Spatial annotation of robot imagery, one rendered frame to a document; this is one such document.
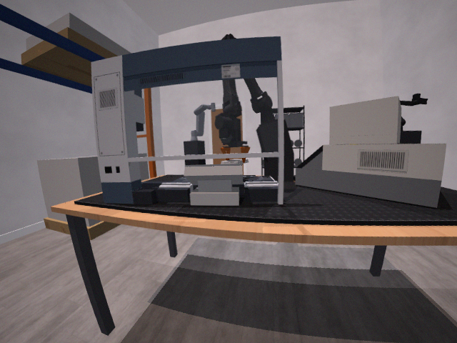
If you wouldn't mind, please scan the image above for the white thermal cycler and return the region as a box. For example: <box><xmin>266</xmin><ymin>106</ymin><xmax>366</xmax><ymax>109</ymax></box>
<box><xmin>295</xmin><ymin>96</ymin><xmax>446</xmax><ymax>208</ymax></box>

